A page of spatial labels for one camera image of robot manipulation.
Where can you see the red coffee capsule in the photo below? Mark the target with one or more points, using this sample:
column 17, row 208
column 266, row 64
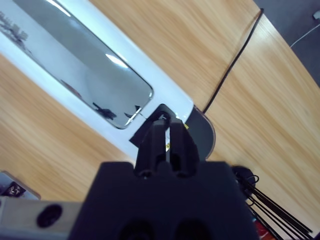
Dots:
column 262, row 231

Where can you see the white capsule coffee machine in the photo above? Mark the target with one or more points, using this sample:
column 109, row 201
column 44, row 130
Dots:
column 155, row 80

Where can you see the clear water tank dark lid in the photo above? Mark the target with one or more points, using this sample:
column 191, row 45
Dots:
column 202, row 135

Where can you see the dark camera mount post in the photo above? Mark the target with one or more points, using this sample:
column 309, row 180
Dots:
column 11, row 190

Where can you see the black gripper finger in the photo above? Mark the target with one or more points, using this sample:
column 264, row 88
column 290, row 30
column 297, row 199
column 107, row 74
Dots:
column 183, row 150
column 150, row 150

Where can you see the black capsule holder with rods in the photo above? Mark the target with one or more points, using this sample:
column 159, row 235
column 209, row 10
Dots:
column 265, row 200

